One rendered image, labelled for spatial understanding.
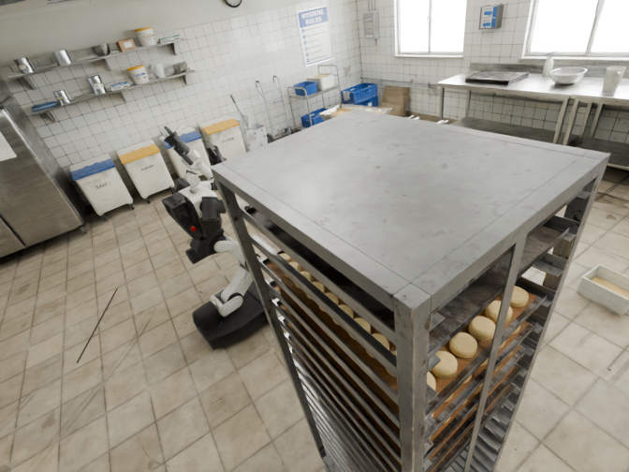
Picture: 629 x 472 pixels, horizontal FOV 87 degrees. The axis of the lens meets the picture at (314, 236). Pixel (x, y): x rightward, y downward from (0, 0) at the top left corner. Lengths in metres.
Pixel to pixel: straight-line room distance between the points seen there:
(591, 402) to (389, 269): 2.27
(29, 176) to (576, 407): 5.64
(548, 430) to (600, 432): 0.25
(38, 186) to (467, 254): 5.19
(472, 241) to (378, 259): 0.12
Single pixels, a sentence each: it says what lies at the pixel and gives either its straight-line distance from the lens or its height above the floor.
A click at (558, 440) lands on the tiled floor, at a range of 2.45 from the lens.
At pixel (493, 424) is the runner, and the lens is 1.41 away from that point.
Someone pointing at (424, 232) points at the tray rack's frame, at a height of 1.82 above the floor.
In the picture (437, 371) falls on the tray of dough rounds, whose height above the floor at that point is 1.51.
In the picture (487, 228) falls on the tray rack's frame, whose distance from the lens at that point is 0.50.
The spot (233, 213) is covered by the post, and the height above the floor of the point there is 1.69.
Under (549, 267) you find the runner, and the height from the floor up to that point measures 1.58.
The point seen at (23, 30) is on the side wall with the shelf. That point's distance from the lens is 6.03.
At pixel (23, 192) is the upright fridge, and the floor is 0.83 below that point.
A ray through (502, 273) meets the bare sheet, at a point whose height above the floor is 1.67.
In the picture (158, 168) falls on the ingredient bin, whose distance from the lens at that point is 5.60.
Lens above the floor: 2.11
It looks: 35 degrees down
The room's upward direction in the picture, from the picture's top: 12 degrees counter-clockwise
